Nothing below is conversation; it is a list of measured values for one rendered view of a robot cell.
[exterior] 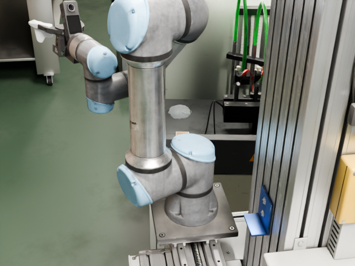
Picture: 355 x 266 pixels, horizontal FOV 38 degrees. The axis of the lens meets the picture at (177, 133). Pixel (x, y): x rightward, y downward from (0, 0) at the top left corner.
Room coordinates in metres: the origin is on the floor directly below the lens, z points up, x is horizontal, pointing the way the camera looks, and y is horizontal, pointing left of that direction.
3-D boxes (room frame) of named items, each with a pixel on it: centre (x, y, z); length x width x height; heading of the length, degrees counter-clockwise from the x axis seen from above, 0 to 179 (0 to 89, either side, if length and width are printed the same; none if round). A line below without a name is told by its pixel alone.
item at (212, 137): (1.67, -0.24, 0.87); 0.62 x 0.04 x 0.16; 90
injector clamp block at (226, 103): (1.90, -0.36, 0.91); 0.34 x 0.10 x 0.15; 90
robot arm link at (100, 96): (1.29, 0.20, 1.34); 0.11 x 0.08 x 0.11; 125
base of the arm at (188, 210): (1.14, -0.04, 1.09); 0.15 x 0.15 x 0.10
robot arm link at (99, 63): (1.28, 0.22, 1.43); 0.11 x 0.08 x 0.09; 35
